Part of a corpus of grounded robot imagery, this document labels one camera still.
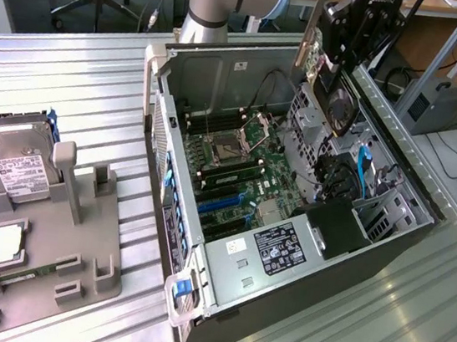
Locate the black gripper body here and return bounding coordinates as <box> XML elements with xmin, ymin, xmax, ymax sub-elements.
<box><xmin>343</xmin><ymin>0</ymin><xmax>406</xmax><ymax>18</ymax></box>

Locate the black graphics card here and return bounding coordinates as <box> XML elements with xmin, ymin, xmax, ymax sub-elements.
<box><xmin>284</xmin><ymin>0</ymin><xmax>377</xmax><ymax>141</ymax></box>

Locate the black stand pole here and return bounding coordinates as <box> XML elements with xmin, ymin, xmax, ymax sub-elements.
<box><xmin>374</xmin><ymin>0</ymin><xmax>428</xmax><ymax>79</ymax></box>

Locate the grey equipment box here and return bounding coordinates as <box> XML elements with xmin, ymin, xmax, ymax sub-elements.
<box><xmin>401</xmin><ymin>74</ymin><xmax>457</xmax><ymax>142</ymax></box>

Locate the perforated silver disk bay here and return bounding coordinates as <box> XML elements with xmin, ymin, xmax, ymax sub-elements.
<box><xmin>275</xmin><ymin>77</ymin><xmax>392</xmax><ymax>208</ymax></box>

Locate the metal socket cover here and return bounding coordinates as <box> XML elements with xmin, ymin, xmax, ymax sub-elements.
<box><xmin>236</xmin><ymin>111</ymin><xmax>273</xmax><ymax>147</ymax></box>

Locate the open PC case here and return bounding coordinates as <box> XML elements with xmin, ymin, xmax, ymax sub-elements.
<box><xmin>107</xmin><ymin>11</ymin><xmax>457</xmax><ymax>342</ymax></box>

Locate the black RAM slot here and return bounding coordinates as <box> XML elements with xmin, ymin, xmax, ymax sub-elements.
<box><xmin>184</xmin><ymin>103</ymin><xmax>240</xmax><ymax>125</ymax></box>
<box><xmin>186</xmin><ymin>113</ymin><xmax>244</xmax><ymax>135</ymax></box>
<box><xmin>187</xmin><ymin>117</ymin><xmax>246</xmax><ymax>140</ymax></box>
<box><xmin>185</xmin><ymin>107</ymin><xmax>241</xmax><ymax>130</ymax></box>

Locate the thin locking lever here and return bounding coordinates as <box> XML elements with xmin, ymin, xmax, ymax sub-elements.
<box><xmin>200</xmin><ymin>102</ymin><xmax>218</xmax><ymax>141</ymax></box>

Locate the CPU socket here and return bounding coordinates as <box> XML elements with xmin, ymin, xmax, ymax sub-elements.
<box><xmin>207</xmin><ymin>133</ymin><xmax>246</xmax><ymax>169</ymax></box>

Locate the small silver disk bay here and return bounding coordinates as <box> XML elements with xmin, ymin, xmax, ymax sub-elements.
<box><xmin>348</xmin><ymin>181</ymin><xmax>439</xmax><ymax>252</ymax></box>

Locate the green RAM stick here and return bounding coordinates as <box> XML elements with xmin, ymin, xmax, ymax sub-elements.
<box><xmin>198</xmin><ymin>162</ymin><xmax>266</xmax><ymax>197</ymax></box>
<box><xmin>0</xmin><ymin>258</ymin><xmax>60</xmax><ymax>295</ymax></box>

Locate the silver chipset heat sink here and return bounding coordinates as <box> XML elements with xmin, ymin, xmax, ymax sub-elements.
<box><xmin>257</xmin><ymin>198</ymin><xmax>288</xmax><ymax>224</ymax></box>

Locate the black fan shroud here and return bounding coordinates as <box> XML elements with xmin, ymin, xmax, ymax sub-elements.
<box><xmin>287</xmin><ymin>196</ymin><xmax>378</xmax><ymax>267</ymax></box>

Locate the black expansion slot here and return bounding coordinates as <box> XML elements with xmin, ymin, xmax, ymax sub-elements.
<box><xmin>195</xmin><ymin>180</ymin><xmax>245</xmax><ymax>207</ymax></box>
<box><xmin>202</xmin><ymin>217</ymin><xmax>248</xmax><ymax>244</ymax></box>
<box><xmin>200</xmin><ymin>209</ymin><xmax>246</xmax><ymax>233</ymax></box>

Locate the blue expansion slot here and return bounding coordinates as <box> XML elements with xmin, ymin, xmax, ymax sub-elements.
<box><xmin>195</xmin><ymin>189</ymin><xmax>246</xmax><ymax>221</ymax></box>

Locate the silver power supply unit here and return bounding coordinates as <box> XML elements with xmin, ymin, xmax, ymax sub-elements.
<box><xmin>195</xmin><ymin>201</ymin><xmax>332</xmax><ymax>321</ymax></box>

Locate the black office chair base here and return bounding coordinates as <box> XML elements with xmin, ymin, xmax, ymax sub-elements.
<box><xmin>48</xmin><ymin>0</ymin><xmax>147</xmax><ymax>42</ymax></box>

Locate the blue case latch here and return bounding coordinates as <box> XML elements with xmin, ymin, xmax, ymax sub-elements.
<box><xmin>169</xmin><ymin>279</ymin><xmax>192</xmax><ymax>300</ymax></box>

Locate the silver hard disk drive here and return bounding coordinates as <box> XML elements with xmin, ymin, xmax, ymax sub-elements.
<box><xmin>0</xmin><ymin>106</ymin><xmax>72</xmax><ymax>212</ymax></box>

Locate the grey parts rack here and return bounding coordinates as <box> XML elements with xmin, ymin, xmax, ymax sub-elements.
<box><xmin>0</xmin><ymin>131</ymin><xmax>144</xmax><ymax>342</ymax></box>

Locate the silver CPU chip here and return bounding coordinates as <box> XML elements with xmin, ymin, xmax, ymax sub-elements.
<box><xmin>0</xmin><ymin>226</ymin><xmax>24</xmax><ymax>268</ymax></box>

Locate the black looped wire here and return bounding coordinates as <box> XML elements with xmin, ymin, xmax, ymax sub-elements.
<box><xmin>251</xmin><ymin>68</ymin><xmax>299</xmax><ymax>117</ymax></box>

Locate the blue SATA wire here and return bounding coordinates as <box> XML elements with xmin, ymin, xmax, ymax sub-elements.
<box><xmin>351</xmin><ymin>144</ymin><xmax>376</xmax><ymax>201</ymax></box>

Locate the black wire bundle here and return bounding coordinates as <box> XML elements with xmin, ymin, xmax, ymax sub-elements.
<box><xmin>310</xmin><ymin>151</ymin><xmax>362</xmax><ymax>208</ymax></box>

